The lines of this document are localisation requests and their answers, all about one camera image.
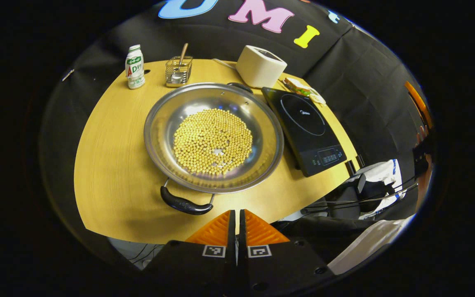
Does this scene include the thin black cables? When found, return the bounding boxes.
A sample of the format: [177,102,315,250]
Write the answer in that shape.
[301,177,420,214]

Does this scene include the wooden handled spoon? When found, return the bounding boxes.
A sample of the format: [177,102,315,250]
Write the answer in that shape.
[178,43,189,71]

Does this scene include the pile of soybeans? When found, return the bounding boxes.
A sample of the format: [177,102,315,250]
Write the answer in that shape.
[173,108,254,176]

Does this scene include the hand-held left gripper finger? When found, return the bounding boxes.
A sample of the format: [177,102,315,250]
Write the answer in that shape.
[237,209,337,289]
[145,210,237,286]

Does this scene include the black induction cooktop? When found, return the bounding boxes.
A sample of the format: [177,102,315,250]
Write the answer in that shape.
[261,87,348,178]

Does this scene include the steel pot with black handles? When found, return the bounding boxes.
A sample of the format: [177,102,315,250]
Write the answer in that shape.
[143,82,285,216]

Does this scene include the person's white garment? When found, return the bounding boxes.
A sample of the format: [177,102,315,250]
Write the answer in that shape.
[327,216,416,276]

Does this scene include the white toaster cable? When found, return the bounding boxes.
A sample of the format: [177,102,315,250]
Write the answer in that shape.
[212,58,238,70]

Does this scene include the white and black cloth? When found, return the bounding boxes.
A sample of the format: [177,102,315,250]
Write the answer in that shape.
[328,159,408,220]

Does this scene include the wire mesh basket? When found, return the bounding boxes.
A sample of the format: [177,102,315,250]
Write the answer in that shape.
[165,56,193,88]

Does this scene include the sandwich with lettuce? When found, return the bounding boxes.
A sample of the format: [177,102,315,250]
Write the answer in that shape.
[282,77,312,97]

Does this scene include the white toaster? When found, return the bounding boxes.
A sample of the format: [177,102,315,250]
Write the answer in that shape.
[235,45,288,89]

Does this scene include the white green drink bottle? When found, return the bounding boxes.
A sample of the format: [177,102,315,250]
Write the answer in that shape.
[125,44,146,90]

